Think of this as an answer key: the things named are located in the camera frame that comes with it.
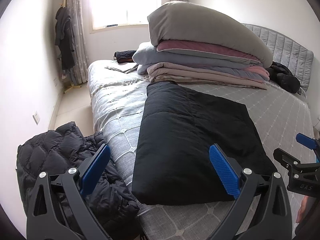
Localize black coat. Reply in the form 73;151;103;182
132;81;277;205

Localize dark clothes hanging on rack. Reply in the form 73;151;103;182
55;7;75;70

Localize right hand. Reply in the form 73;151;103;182
296;196;309;223

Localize black puffer jacket on left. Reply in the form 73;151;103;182
16;121;140;239

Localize black jacket near headboard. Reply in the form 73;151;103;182
266;62;300;94

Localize grey padded headboard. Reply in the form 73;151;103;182
245;24;314;92

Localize stack of folded quilts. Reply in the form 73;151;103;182
132;40;270;89

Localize dark folded garment by window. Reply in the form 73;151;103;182
114;50;136;64

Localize grey pillow on top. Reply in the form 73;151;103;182
147;1;273;67

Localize patterned window curtain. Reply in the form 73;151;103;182
66;0;89;85

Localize white wall socket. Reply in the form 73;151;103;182
33;112;40;125

